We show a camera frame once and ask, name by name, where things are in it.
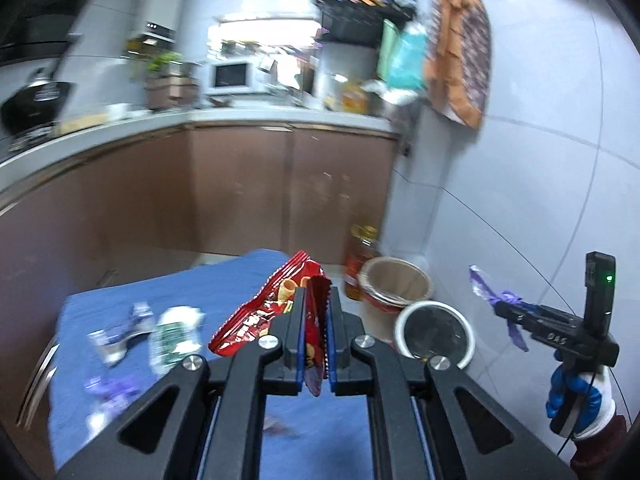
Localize brown cooking pot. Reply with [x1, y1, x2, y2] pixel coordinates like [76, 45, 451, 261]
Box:
[145, 76, 200, 112]

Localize yellow oil bottle on counter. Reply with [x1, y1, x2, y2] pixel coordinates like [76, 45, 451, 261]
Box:
[341, 81, 369, 115]

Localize white round trash bin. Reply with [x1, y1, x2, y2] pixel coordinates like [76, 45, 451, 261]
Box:
[394, 300, 476, 370]

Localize brown kitchen cabinets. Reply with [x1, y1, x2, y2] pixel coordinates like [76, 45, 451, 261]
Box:
[1, 124, 397, 479]

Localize beige lined trash bin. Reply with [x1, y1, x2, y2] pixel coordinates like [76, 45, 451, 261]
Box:
[358, 257, 434, 342]

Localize teal hanging bag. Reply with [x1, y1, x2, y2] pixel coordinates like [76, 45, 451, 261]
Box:
[386, 22, 427, 91]

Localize white water heater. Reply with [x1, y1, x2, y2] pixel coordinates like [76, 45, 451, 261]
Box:
[131, 0, 183, 44]

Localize white blue wrapper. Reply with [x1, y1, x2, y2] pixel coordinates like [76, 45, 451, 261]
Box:
[88, 302, 155, 367]

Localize orange patterned apron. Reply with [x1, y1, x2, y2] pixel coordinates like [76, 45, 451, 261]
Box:
[423, 0, 491, 130]

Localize green white wrapper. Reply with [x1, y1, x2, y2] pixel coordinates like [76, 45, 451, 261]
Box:
[149, 306, 205, 377]

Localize blue fluffy table cloth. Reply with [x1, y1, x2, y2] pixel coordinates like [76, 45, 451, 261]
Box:
[48, 248, 381, 480]

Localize purple candy wrapper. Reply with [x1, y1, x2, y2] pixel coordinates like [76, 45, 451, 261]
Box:
[469, 266, 529, 353]

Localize black dish rack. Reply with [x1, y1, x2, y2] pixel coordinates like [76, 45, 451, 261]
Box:
[314, 0, 418, 48]

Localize white microwave oven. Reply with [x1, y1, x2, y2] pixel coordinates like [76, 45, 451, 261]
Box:
[203, 56, 265, 96]

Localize black wok with lid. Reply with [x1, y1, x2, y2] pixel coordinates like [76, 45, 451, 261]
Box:
[1, 67, 75, 138]

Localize cooking oil bottle on floor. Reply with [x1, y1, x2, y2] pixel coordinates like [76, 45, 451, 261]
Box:
[344, 224, 380, 301]

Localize dark red noodle snack bag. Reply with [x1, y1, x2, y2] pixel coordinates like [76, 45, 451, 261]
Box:
[208, 250, 331, 396]

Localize right blue white glove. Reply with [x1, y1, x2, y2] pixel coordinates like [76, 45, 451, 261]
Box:
[546, 364, 616, 441]

